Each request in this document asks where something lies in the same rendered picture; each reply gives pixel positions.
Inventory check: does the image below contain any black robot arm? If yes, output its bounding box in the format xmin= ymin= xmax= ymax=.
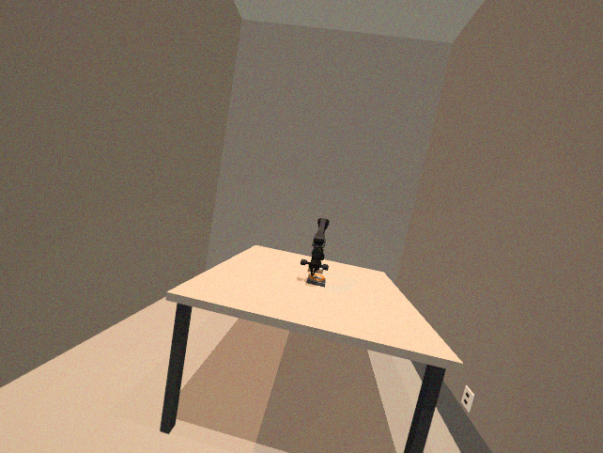
xmin=311 ymin=218 xmax=330 ymax=269

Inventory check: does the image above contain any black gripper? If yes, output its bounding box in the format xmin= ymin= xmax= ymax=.
xmin=300 ymin=256 xmax=329 ymax=277

